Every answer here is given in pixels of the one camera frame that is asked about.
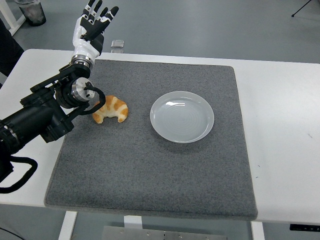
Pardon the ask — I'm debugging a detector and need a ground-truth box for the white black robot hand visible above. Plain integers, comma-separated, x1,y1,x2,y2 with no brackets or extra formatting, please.
71,0,120,61

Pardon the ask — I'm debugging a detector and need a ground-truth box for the golden croissant bread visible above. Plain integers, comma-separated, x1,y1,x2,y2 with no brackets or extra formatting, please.
92,94,130,124

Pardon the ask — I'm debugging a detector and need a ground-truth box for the round pale grey plate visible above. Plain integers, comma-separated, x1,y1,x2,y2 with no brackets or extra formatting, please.
149,90,215,144

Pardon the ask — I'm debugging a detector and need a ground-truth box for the grey metal plate with screws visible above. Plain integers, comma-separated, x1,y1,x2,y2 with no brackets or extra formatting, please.
101,225,228,240

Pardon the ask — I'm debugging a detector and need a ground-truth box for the black lined trash bin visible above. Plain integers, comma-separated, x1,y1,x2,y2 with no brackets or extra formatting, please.
14,0,47,27

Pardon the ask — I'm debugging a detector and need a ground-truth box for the black fabric cover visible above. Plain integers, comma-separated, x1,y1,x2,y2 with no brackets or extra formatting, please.
0,17,25,85

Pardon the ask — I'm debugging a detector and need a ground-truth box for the grey felt mat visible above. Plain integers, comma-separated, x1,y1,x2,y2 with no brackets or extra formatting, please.
43,58,259,221

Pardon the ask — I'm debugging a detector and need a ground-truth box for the white slanted table leg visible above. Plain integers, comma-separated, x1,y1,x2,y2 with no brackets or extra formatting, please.
57,211,79,240

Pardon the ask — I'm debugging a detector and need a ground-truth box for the black tripod leg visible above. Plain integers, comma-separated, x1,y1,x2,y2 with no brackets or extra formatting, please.
291,0,313,18

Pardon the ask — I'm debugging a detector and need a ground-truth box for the white upright table leg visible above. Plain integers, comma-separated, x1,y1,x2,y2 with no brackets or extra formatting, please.
250,221,266,240

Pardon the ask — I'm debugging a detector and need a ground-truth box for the black table control panel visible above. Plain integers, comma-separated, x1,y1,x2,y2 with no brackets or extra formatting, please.
289,223,320,231

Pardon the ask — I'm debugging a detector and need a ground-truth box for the white table frame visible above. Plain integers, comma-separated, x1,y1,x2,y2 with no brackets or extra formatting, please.
0,0,27,35

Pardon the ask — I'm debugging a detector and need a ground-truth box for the white table bracket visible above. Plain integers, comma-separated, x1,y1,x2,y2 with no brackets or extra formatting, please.
123,215,143,230

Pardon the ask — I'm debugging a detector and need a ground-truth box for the thin black floor cable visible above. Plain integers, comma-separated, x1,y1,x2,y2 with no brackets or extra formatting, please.
0,226,22,240

